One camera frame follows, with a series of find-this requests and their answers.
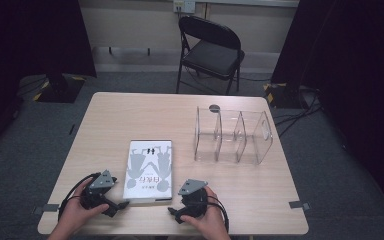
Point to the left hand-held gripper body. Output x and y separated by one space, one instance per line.
101 181

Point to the dark curtain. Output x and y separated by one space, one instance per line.
20 36
356 66

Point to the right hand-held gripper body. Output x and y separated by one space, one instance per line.
193 200

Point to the white book with grey figures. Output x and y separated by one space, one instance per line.
148 171

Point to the clear acrylic book rack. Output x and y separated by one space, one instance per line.
228 146

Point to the person's right hand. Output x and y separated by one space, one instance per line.
213 220

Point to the white wall socket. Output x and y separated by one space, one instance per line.
184 5

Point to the black stand base yellow tape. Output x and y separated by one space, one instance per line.
285 95
61 90

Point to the grey tape strip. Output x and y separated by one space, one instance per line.
299 205
46 208

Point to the black folding chair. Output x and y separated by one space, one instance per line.
213 55

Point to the person's left hand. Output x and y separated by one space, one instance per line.
71 213

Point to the black round table grommet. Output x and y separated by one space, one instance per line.
214 108

